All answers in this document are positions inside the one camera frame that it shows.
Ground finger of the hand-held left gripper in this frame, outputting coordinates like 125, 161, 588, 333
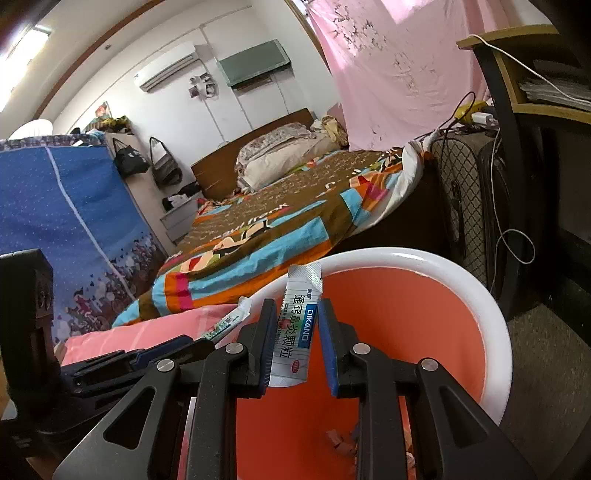
62, 335, 195, 371
67, 342, 219, 400

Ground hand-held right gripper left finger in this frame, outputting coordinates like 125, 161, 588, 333
53, 299, 279, 480

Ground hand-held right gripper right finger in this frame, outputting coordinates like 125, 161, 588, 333
318, 299, 536, 480

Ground white sachet with blue band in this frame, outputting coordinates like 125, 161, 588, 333
268, 264, 324, 387

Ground green and white sachet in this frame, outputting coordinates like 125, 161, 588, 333
202, 296, 253, 343

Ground orange bucket with white rim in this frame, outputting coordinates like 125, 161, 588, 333
182, 247, 514, 480

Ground small pink wrapper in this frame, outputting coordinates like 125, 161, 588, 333
324, 425, 366, 468

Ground blue fabric wardrobe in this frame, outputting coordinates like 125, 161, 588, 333
0, 134, 170, 348

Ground colourful cartoon blanket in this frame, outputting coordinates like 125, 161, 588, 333
113, 144, 428, 327

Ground white nightstand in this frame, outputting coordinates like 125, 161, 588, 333
160, 198, 202, 246

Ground dark clothes on nightstand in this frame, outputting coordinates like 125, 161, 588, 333
161, 182, 202, 214

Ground grey hanging bag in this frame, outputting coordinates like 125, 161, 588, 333
148, 137, 182, 188

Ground wooden bed headboard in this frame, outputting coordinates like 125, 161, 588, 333
190, 108, 315, 200

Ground beige pillow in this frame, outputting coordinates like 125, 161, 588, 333
237, 115, 350, 191

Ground black hanging bag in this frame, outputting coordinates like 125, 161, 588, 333
113, 136, 151, 176

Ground dark patterned suitcase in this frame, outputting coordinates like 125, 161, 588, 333
428, 126, 509, 297

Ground floral pillow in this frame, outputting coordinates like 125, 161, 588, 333
236, 123, 315, 172

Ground clutter pile on wardrobe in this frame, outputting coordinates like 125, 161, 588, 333
69, 102, 140, 140

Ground pink hanging sheet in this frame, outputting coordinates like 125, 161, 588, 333
306, 0, 560, 151

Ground wooden desk shelf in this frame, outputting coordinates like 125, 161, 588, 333
456, 24, 591, 317

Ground white air conditioner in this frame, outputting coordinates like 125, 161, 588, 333
132, 41, 197, 92

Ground stack of papers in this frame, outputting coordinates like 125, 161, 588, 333
518, 75, 591, 112

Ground white cable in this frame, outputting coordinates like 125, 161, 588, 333
468, 34, 537, 265

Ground black cable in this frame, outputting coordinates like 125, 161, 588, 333
433, 91, 477, 186

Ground white wall ornament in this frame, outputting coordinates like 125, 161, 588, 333
188, 73, 219, 99

